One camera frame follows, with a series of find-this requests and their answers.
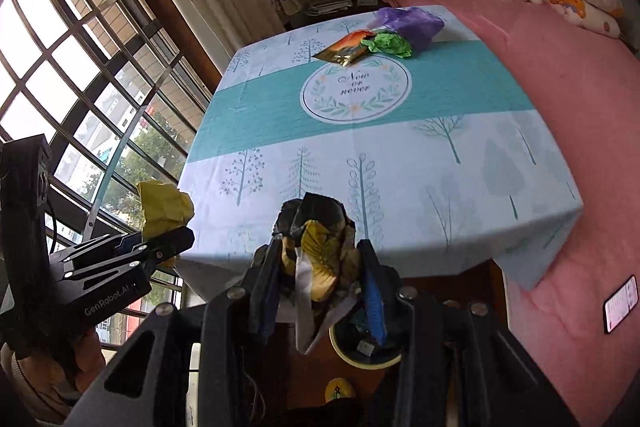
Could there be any person's left hand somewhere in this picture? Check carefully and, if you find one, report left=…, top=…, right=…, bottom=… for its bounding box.
left=62, top=331, right=107, bottom=389

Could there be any round trash bin yellow rim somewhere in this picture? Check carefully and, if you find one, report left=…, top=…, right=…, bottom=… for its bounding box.
left=328, top=302, right=404, bottom=371

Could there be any tree print tablecloth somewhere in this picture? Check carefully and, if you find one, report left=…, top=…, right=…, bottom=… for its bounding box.
left=176, top=5, right=585, bottom=293

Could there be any smartphone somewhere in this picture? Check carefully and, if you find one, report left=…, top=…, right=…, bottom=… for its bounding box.
left=602, top=275, right=639, bottom=336

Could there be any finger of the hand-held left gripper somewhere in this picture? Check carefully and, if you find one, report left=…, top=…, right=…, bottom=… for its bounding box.
left=64, top=226, right=196, bottom=267
left=64, top=255, right=178, bottom=294

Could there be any gold snack packet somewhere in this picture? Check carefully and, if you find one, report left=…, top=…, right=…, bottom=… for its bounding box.
left=310, top=32, right=375, bottom=68

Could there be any pink bed sheet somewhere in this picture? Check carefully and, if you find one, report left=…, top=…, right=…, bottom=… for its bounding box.
left=382, top=0, right=640, bottom=427

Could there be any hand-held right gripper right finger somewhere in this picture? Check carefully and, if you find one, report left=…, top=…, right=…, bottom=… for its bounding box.
left=356, top=239, right=579, bottom=427

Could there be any black gold wrapper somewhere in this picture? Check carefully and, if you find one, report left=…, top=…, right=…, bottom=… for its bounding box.
left=272, top=193, right=362, bottom=355

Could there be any yellow printed wrapper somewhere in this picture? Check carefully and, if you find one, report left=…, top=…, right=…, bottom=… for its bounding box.
left=324, top=377, right=357, bottom=404

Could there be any purple plastic bag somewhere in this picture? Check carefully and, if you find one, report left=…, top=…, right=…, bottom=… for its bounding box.
left=367, top=6, right=446, bottom=54

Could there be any person's left forearm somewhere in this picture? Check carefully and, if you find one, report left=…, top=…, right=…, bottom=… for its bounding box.
left=0, top=341, right=76, bottom=425

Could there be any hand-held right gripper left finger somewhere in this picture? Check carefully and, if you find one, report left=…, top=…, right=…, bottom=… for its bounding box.
left=65, top=236, right=285, bottom=427

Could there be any stack of papers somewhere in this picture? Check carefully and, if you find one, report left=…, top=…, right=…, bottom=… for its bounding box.
left=305, top=0, right=357, bottom=18

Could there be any green crumpled paper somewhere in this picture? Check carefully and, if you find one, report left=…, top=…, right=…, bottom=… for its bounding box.
left=362, top=32, right=414, bottom=59

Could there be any grid window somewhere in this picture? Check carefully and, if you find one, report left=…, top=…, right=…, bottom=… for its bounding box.
left=0, top=0, right=223, bottom=350

